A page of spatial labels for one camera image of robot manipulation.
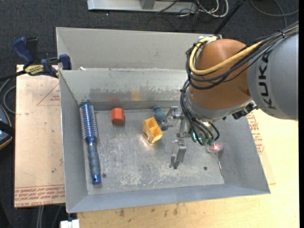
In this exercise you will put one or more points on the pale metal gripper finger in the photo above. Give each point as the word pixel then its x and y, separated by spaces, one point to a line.
pixel 180 153
pixel 173 114

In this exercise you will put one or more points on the grey-blue toy figure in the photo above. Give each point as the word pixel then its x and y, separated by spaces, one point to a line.
pixel 159 114

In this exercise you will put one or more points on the yellow open box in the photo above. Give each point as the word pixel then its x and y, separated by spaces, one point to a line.
pixel 153 130

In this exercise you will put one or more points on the pink round disc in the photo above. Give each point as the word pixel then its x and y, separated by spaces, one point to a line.
pixel 215 148

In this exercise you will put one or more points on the grey metal bin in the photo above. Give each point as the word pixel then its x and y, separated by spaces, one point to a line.
pixel 133 165

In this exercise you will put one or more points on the red-orange block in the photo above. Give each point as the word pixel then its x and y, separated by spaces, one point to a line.
pixel 117 116

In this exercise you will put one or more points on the blue round hairbrush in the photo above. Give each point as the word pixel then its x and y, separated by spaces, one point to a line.
pixel 91 136

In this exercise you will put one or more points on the brown cardboard board, red print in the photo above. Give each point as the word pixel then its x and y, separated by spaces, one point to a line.
pixel 38 136

